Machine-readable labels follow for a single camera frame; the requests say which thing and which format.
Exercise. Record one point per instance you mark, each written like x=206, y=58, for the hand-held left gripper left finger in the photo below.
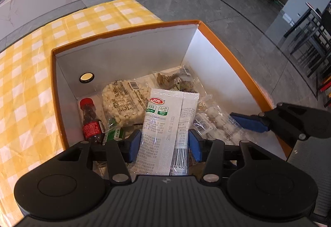
x=134, y=145

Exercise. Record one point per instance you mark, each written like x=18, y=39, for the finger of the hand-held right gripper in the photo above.
x=248, y=122

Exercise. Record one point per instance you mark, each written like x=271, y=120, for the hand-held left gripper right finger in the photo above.
x=195, y=148

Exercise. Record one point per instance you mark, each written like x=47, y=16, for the green sausage stick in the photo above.
x=113, y=132

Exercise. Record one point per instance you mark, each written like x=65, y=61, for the white sachet packet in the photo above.
x=160, y=126

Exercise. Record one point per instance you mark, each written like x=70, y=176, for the clear bag of white candies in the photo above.
x=214, y=116

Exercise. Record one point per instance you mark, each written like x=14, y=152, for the clear bag of peanut bars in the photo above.
x=121, y=105

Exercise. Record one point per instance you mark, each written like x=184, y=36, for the small cola-shaped candy bottle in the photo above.
x=89, y=126

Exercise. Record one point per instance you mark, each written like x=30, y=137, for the clear bag of dark nuts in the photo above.
x=173, y=79

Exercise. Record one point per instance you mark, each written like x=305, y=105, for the orange cardboard box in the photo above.
x=212, y=56

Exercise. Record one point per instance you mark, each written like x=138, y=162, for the yellow checked tablecloth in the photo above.
x=25, y=87

